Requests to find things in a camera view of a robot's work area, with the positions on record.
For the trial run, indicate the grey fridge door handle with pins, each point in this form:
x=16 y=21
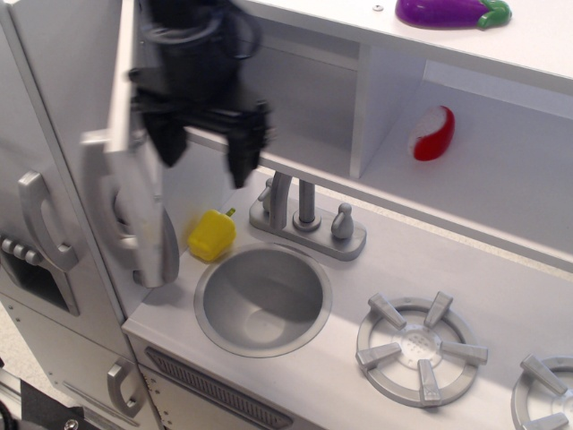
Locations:
x=33 y=192

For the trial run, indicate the grey toy faucet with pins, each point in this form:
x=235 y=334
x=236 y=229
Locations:
x=299 y=220

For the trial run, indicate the grey ice dispenser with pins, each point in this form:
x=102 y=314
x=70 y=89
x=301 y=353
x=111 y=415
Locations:
x=29 y=270

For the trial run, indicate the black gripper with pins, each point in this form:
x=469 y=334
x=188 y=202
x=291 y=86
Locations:
x=198 y=84

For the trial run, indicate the round metal sink bowl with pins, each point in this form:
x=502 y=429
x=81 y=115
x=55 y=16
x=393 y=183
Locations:
x=263 y=301

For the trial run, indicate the red white toy radish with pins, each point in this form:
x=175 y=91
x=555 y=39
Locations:
x=432 y=134

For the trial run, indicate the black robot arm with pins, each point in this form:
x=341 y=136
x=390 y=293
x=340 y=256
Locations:
x=172 y=21

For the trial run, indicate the grey stove burner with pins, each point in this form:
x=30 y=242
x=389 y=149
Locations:
x=418 y=351
x=542 y=396

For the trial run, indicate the white toy microwave door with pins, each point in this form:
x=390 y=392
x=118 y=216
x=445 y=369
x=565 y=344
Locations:
x=122 y=122

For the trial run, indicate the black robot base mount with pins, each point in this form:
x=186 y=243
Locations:
x=24 y=407

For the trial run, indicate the grey lower fridge handle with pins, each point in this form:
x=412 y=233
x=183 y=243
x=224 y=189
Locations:
x=129 y=405

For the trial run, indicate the grey oven vent panel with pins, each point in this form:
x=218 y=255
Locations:
x=224 y=395

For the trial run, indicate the purple toy eggplant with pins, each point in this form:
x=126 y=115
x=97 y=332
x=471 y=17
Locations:
x=453 y=14

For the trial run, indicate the grey toy telephone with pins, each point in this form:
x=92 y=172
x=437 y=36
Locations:
x=170 y=251

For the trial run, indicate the yellow toy bell pepper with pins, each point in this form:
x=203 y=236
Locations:
x=214 y=233

